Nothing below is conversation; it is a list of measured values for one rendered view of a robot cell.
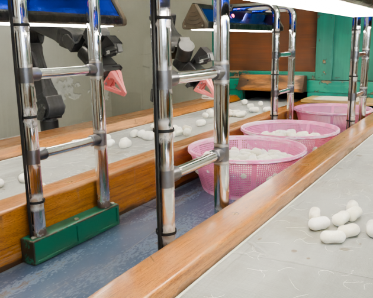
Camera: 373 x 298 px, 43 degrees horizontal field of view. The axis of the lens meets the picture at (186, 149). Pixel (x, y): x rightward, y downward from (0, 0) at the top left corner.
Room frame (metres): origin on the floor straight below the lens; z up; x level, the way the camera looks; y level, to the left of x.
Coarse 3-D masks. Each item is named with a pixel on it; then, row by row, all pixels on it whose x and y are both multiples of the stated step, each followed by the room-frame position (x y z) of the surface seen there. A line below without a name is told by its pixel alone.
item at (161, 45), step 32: (160, 0) 0.55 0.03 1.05; (224, 0) 0.68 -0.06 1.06; (160, 32) 0.55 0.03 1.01; (224, 32) 0.68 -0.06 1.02; (160, 64) 0.55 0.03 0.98; (224, 64) 0.68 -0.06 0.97; (160, 96) 0.55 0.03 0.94; (224, 96) 0.68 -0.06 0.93; (160, 128) 0.55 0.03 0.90; (224, 128) 0.68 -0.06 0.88; (160, 160) 0.55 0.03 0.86; (192, 160) 0.62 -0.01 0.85; (224, 160) 0.68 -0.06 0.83; (160, 192) 0.55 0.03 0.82; (224, 192) 0.68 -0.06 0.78; (160, 224) 0.55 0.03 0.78
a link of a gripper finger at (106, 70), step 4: (104, 68) 1.43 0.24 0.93; (108, 68) 1.44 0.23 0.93; (112, 68) 1.46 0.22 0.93; (104, 72) 1.42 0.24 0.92; (108, 72) 1.44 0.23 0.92; (116, 72) 1.46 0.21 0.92; (120, 72) 1.47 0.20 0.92; (120, 76) 1.46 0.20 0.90; (120, 80) 1.45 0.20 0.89; (112, 84) 1.47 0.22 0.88; (116, 88) 1.47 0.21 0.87; (124, 88) 1.44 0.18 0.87
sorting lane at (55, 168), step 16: (192, 112) 1.80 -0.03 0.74; (256, 112) 1.78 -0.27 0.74; (144, 128) 1.47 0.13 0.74; (192, 128) 1.46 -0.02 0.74; (208, 128) 1.45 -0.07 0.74; (144, 144) 1.23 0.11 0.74; (16, 160) 1.07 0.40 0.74; (48, 160) 1.07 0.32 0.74; (64, 160) 1.07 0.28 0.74; (80, 160) 1.06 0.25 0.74; (112, 160) 1.06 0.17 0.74; (0, 176) 0.94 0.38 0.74; (16, 176) 0.94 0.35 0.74; (48, 176) 0.93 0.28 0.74; (64, 176) 0.93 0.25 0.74; (0, 192) 0.83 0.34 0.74; (16, 192) 0.83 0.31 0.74
